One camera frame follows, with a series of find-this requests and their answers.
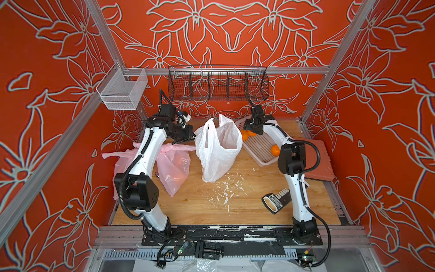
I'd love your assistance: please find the orange mandarin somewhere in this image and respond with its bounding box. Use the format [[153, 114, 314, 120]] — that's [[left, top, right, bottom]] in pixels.
[[247, 130, 257, 137], [270, 145, 280, 157]]

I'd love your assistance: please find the black handheld label tool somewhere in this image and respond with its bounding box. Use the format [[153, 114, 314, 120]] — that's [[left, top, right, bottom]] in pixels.
[[261, 188, 292, 214]]

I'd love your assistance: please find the orange mandarin front corner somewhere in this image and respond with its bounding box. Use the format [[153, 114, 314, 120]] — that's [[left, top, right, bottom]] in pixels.
[[240, 130, 249, 142]]

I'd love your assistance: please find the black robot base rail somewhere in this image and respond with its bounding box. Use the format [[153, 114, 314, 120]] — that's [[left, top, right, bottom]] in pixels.
[[142, 224, 324, 261]]

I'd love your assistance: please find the white translucent plastic bag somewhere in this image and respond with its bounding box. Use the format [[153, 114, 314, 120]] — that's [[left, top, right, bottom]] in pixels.
[[194, 114, 243, 182]]

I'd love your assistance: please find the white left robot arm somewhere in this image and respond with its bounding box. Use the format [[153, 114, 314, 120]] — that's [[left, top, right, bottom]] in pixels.
[[114, 112, 195, 240]]

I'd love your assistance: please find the white plastic perforated basket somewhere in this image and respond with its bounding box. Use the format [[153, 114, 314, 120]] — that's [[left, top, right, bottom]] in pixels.
[[242, 133, 278, 167]]

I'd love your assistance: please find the clear wire mesh basket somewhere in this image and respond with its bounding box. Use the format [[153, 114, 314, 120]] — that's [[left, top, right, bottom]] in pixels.
[[96, 63, 148, 111]]

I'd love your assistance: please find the pink plastic bag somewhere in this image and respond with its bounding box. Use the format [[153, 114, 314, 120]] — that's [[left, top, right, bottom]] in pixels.
[[128, 140, 195, 197], [101, 143, 138, 201]]

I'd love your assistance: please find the black wire wall basket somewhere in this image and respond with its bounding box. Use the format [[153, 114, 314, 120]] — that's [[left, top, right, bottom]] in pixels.
[[167, 65, 270, 102]]

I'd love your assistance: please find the red plastic tool case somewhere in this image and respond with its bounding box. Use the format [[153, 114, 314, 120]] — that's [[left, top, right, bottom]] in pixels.
[[305, 139, 335, 182]]

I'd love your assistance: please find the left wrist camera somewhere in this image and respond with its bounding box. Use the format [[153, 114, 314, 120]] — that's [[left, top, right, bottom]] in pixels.
[[158, 104, 191, 128]]

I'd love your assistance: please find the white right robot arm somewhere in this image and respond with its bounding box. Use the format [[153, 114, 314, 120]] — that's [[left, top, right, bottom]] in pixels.
[[244, 105, 331, 269]]

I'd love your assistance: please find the orange mandarin left back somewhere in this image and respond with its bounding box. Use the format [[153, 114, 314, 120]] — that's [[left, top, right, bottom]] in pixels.
[[247, 130, 257, 137]]

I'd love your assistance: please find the orange mandarin right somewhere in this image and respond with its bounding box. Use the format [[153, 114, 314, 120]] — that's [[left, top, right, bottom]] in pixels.
[[270, 145, 280, 157]]

